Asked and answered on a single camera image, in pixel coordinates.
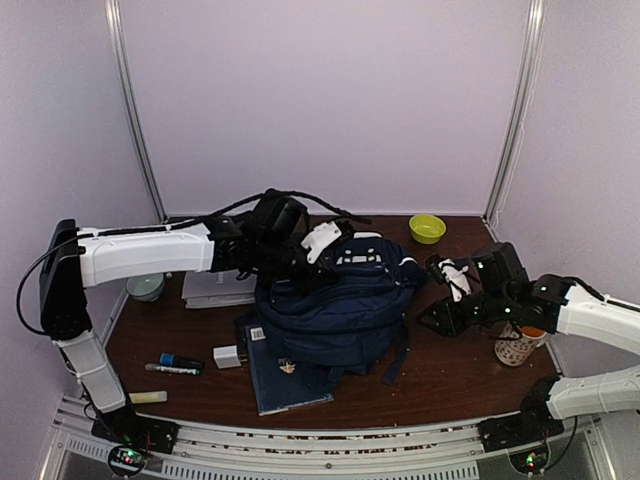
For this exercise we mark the dark blue notebook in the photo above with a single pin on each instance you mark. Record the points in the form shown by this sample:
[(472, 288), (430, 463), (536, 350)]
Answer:
[(278, 386)]

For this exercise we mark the right aluminium frame post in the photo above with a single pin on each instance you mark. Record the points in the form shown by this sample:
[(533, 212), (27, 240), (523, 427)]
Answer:
[(515, 128)]

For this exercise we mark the pale green ceramic bowl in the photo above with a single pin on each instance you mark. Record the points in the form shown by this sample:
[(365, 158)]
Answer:
[(146, 288)]

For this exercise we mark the white marker pen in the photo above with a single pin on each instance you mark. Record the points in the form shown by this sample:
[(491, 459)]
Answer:
[(172, 369)]

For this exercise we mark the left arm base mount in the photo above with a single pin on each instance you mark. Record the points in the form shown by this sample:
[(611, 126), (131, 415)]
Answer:
[(145, 435)]

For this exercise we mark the grey hardcover book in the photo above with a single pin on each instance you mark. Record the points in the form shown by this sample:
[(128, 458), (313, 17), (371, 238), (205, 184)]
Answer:
[(213, 290)]

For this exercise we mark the white power adapter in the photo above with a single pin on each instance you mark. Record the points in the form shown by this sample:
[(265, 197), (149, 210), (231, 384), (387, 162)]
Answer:
[(230, 356)]

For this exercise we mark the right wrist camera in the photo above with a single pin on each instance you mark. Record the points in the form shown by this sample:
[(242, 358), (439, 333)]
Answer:
[(451, 273)]

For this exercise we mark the aluminium frame post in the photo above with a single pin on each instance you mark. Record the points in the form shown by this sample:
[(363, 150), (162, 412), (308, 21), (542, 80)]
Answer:
[(515, 128), (116, 33)]

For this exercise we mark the front aluminium rail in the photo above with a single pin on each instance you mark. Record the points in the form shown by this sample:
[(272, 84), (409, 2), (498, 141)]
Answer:
[(451, 450)]

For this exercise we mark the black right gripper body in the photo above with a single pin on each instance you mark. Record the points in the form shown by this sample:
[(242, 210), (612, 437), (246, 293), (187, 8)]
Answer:
[(458, 325)]

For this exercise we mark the patterned mug orange inside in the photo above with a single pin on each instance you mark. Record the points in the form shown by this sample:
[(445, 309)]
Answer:
[(515, 344)]

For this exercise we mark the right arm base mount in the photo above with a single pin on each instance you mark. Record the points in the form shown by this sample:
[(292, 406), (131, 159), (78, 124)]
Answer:
[(532, 423)]

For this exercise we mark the left aluminium frame post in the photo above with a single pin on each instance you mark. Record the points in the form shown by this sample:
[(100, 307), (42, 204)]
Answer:
[(116, 33)]

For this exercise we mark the navy blue student backpack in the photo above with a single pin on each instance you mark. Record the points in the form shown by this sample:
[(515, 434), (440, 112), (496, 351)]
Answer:
[(350, 325)]

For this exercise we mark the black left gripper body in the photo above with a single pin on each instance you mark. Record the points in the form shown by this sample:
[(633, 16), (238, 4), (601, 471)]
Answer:
[(320, 270)]

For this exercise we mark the lime green bowl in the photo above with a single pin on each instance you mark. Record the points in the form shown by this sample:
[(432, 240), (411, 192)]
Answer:
[(427, 229)]

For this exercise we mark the pale yellow eraser stick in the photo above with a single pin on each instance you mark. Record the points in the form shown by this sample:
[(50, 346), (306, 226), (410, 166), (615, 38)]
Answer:
[(149, 397)]

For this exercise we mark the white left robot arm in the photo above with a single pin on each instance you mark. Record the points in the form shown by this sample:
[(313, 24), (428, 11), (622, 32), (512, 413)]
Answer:
[(79, 259)]

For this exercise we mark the blue cap black marker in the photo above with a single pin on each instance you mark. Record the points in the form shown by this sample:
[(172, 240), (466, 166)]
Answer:
[(176, 361)]

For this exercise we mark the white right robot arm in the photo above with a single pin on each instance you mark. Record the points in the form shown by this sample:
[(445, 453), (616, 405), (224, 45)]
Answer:
[(492, 286)]

